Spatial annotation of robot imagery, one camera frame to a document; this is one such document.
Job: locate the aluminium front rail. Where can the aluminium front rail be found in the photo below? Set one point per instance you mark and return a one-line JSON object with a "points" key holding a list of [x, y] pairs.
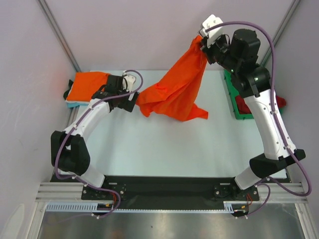
{"points": [[72, 192]]}

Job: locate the light blue cable duct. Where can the light blue cable duct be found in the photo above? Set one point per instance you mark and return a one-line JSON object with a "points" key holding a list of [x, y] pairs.
{"points": [[101, 208]]}

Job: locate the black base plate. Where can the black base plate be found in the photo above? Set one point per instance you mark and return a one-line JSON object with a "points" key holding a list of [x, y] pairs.
{"points": [[170, 193]]}

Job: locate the folded orange t shirt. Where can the folded orange t shirt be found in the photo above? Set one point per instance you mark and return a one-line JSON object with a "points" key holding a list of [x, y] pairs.
{"points": [[86, 84]]}

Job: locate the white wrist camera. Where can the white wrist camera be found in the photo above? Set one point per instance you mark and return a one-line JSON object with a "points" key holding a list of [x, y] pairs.
{"points": [[128, 81], [209, 31]]}

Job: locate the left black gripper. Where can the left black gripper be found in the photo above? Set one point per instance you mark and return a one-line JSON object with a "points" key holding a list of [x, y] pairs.
{"points": [[127, 105]]}

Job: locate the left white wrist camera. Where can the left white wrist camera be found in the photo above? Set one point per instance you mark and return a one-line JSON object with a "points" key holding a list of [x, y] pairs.
{"points": [[128, 81]]}

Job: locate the folded black t shirt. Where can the folded black t shirt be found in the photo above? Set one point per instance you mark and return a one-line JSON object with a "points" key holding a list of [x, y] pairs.
{"points": [[66, 93]]}

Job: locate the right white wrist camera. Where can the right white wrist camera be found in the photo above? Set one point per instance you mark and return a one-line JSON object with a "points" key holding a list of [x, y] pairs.
{"points": [[209, 31]]}

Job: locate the aluminium corner post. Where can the aluminium corner post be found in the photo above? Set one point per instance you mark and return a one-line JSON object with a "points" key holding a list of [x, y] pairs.
{"points": [[48, 14], [295, 4]]}

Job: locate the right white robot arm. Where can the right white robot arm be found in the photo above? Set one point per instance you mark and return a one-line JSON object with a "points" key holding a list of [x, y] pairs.
{"points": [[252, 81]]}

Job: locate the green plastic bin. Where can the green plastic bin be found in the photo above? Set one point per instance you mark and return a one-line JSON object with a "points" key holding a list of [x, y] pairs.
{"points": [[232, 92]]}

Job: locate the right aluminium corner post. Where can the right aluminium corner post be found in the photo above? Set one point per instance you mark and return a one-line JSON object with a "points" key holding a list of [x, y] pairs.
{"points": [[295, 4]]}

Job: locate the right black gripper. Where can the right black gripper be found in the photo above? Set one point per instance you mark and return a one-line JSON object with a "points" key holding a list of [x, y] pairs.
{"points": [[208, 53]]}

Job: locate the left aluminium corner post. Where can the left aluminium corner post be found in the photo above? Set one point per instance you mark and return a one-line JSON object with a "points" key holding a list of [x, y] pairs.
{"points": [[48, 14]]}

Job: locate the folded light blue t shirt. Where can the folded light blue t shirt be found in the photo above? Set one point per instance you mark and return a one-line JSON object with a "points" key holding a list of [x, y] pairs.
{"points": [[73, 105]]}

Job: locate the dark red t shirt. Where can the dark red t shirt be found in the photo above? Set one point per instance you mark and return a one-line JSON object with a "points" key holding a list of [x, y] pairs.
{"points": [[243, 108]]}

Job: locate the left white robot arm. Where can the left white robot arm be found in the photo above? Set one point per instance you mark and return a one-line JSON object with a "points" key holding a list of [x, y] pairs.
{"points": [[69, 153]]}

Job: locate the orange t shirt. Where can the orange t shirt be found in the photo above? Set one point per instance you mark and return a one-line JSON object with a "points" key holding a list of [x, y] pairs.
{"points": [[175, 94], [86, 84]]}

